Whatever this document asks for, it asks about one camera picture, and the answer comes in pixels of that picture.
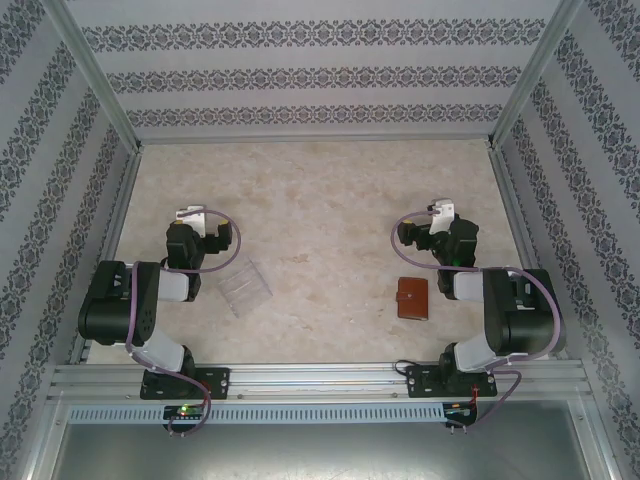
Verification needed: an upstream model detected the clear plastic tray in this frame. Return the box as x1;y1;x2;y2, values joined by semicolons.
217;256;274;319

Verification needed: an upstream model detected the brown leather card holder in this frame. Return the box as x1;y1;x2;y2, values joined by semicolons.
397;277;431;320

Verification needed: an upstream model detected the left controller circuit board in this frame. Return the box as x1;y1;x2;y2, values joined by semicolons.
162;403;208;420

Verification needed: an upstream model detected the controller circuit board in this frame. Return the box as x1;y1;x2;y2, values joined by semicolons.
443;401;480;420
162;403;208;420

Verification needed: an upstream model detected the right controller circuit board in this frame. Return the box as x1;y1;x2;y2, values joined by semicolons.
443;401;480;420

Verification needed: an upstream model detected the grey metal panel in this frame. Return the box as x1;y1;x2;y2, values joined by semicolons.
49;422;596;480

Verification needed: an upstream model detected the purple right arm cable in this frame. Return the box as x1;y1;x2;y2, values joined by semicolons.
391;208;565;432

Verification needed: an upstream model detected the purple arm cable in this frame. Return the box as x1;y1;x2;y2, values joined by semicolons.
391;208;565;432
124;208;245;437

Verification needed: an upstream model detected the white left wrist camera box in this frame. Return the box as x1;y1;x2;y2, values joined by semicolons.
174;203;207;237

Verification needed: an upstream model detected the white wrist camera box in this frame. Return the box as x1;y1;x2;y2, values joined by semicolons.
427;198;457;234
174;203;207;237

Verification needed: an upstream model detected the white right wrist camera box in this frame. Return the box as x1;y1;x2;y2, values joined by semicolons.
427;198;457;234

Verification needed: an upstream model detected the aluminium side rail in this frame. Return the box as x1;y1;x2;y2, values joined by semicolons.
68;142;146;365
487;139;570;360

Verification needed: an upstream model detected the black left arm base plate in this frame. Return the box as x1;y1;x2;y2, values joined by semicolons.
139;366;233;402

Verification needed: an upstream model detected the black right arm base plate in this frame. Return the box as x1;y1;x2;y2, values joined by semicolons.
404;363;500;400

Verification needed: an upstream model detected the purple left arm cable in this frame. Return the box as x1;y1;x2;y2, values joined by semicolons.
124;208;245;437

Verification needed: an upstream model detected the aluminium mounting rail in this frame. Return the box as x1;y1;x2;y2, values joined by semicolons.
47;360;595;402

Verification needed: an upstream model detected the aluminium corner post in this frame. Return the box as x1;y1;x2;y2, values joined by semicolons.
485;0;587;150
47;0;145;151

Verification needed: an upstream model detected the white slotted cable duct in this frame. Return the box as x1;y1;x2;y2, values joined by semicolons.
66;402;447;424

